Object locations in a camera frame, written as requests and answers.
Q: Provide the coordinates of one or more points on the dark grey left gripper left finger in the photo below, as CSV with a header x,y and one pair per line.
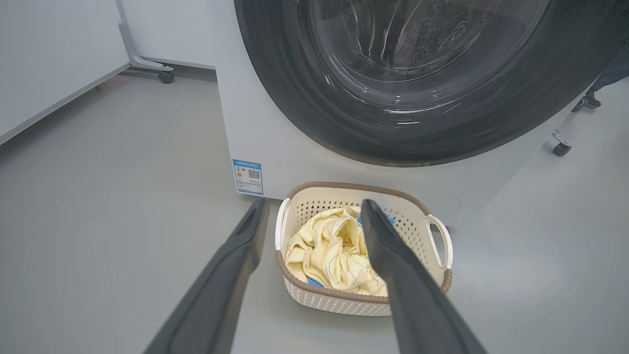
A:
x,y
216,295

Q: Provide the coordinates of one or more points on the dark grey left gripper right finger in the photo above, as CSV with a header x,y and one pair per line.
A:
x,y
408,295

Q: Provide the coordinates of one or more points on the cream printed garment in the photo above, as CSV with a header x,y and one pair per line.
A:
x,y
307,246
349,275

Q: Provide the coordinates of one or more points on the blue cloth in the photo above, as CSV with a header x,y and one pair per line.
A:
x,y
388,220

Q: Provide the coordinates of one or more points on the round dark grey washer door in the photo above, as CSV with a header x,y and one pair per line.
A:
x,y
295,88

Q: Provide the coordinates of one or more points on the cream perforated laundry basket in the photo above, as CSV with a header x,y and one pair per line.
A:
x,y
417,221

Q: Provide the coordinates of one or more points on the white front-load washing machine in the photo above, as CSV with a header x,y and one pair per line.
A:
x,y
275,128

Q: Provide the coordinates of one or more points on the blue energy label sticker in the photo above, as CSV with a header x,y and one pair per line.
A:
x,y
248,177

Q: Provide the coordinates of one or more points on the black shoe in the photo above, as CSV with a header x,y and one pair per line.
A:
x,y
589,102

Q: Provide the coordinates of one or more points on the person leg dark trousers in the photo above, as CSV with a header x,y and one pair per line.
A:
x,y
614,71

